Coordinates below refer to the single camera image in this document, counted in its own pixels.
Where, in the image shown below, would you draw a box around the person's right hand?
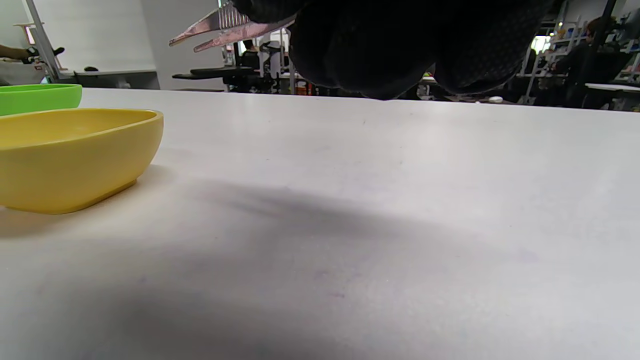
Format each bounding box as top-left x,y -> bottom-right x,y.
230,0 -> 571,101

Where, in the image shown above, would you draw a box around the green dish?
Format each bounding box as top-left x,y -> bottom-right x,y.
0,83 -> 83,117

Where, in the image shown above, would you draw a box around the yellow small dish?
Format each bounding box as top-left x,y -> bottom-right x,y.
0,108 -> 164,215

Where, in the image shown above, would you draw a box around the metal tweezers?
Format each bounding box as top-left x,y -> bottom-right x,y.
169,2 -> 296,53

